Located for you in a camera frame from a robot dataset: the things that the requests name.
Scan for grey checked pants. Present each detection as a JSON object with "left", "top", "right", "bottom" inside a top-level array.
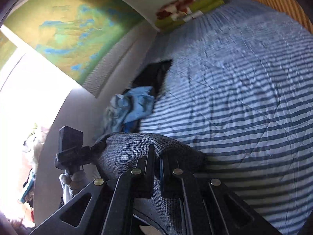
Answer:
[{"left": 94, "top": 132, "right": 208, "bottom": 235}]

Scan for beige upholstered headboard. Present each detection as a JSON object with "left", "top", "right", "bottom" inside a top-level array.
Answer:
[{"left": 81, "top": 21, "right": 162, "bottom": 99}]

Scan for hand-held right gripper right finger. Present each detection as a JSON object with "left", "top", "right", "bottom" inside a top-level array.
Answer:
[{"left": 159, "top": 155, "right": 282, "bottom": 235}]

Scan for pale fluffy object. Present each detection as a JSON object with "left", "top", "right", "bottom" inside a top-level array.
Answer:
[{"left": 22, "top": 124, "right": 50, "bottom": 168}]

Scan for light blue denim garment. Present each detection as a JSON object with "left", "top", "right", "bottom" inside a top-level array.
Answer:
[{"left": 94, "top": 86, "right": 156, "bottom": 138}]

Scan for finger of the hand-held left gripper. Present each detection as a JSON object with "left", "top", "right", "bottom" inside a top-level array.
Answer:
[{"left": 88, "top": 141, "right": 108, "bottom": 154}]

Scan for blue white striped blanket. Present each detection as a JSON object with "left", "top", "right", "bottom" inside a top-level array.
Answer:
[{"left": 137, "top": 0, "right": 313, "bottom": 235}]

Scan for colourful cloth pile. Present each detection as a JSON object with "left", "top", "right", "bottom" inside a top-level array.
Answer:
[{"left": 19, "top": 168, "right": 37, "bottom": 223}]

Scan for black garment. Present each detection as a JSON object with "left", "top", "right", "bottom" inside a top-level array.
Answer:
[{"left": 131, "top": 58, "right": 174, "bottom": 99}]

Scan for folded green red blanket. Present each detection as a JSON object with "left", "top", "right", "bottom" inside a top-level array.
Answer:
[{"left": 154, "top": 0, "right": 226, "bottom": 34}]

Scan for green blue wall map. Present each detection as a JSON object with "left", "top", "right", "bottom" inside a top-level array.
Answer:
[{"left": 0, "top": 0, "right": 145, "bottom": 86}]

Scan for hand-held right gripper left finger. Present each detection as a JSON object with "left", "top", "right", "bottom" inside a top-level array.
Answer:
[{"left": 29, "top": 144, "right": 156, "bottom": 235}]

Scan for person's left hand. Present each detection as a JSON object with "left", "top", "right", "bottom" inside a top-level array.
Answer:
[{"left": 59, "top": 170, "right": 90, "bottom": 192}]

